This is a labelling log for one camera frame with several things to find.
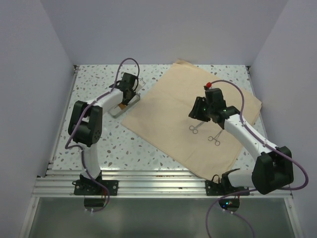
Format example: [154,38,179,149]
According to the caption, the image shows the beige cloth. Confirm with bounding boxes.
[122,60,262,179]

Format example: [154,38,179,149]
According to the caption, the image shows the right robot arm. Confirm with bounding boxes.
[189,86,294,195]

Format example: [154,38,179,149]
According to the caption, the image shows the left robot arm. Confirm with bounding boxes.
[65,72,144,195]

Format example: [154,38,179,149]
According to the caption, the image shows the steel scissors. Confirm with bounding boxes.
[189,121,204,134]

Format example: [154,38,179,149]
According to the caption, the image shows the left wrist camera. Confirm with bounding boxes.
[135,78,146,92]

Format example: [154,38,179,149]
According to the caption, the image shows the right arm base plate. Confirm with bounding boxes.
[205,175,250,196]

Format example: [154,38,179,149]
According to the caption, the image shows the brown plaster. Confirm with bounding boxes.
[118,104,127,110]

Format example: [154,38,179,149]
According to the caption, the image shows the steel forceps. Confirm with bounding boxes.
[208,129,223,146]

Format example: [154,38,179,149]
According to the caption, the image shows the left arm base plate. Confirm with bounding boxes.
[72,175,119,196]

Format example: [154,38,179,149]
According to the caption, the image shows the metal tray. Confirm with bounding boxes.
[108,93,141,119]

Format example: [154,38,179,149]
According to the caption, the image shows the aluminium rail frame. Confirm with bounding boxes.
[18,64,304,238]

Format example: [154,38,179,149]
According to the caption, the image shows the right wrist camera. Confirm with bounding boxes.
[204,82,212,90]

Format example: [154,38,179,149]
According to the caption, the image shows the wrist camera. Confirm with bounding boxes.
[204,82,212,90]
[135,78,146,92]

